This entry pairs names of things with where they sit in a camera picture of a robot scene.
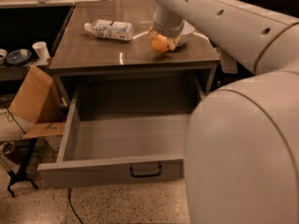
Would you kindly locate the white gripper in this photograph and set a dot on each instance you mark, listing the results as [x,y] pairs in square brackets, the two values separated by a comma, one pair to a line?
[167,31]

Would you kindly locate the grey drawer cabinet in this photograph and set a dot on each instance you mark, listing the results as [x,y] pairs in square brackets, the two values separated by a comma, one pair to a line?
[80,53]

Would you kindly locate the low side shelf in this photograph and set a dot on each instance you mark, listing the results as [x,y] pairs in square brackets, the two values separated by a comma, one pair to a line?
[8,73]

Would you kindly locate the open grey top drawer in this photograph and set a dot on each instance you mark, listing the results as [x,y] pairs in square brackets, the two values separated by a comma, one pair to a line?
[114,124]

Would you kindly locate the white paper cup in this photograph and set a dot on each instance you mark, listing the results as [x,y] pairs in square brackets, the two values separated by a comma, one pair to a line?
[41,50]

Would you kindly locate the black metal stand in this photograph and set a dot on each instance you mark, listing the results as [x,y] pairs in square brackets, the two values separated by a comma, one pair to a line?
[21,175]

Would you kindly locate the brown cardboard box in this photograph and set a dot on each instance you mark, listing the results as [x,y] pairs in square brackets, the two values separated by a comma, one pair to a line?
[38,101]

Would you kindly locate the white bowl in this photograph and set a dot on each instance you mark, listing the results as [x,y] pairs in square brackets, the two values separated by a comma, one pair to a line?
[185,34]

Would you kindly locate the dark blue plate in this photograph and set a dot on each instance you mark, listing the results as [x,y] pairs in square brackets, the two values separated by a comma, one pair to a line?
[19,57]

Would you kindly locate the round metal can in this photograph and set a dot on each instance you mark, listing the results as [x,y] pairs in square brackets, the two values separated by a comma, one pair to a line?
[11,151]

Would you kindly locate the black drawer handle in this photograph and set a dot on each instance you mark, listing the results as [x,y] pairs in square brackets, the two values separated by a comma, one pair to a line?
[145,171]

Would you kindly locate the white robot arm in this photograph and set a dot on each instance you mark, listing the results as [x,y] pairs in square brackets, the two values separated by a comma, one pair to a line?
[241,156]

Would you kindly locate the black office chair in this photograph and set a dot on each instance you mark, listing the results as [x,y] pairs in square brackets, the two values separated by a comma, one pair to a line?
[288,7]

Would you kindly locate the clear plastic water bottle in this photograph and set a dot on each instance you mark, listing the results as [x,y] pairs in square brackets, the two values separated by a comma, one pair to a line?
[117,30]

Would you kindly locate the orange fruit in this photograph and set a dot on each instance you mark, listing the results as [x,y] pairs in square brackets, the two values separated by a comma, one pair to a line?
[159,43]

